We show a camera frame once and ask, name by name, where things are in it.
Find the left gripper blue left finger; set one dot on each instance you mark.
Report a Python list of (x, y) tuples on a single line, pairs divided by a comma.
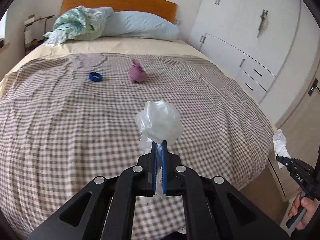
[(154, 171)]

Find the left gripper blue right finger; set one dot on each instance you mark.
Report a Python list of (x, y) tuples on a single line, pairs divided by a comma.
[(164, 169)]

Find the white plastic bag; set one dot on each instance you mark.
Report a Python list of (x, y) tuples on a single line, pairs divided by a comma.
[(158, 121)]

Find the white paper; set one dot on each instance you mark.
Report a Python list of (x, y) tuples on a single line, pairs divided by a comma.
[(279, 142)]

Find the purple cloth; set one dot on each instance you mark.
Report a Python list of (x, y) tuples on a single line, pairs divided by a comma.
[(137, 73)]

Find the brown checkered blanket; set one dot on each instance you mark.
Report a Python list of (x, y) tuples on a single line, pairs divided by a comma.
[(36, 181)]

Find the beige bed sheet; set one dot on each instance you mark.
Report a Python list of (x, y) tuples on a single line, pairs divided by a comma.
[(120, 46)]

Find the light blue pillow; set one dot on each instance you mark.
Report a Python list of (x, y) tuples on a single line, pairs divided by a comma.
[(140, 25)]

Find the crumpled teal floral quilt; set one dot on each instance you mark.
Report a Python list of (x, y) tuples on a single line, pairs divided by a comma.
[(79, 23)]

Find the white built-in wardrobe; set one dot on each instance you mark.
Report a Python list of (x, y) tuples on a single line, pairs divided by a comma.
[(268, 46)]

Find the black bedside rack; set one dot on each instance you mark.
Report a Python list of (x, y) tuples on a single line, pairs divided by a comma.
[(32, 38)]

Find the wooden bed frame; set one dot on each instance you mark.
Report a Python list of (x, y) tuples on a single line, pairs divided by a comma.
[(162, 8)]

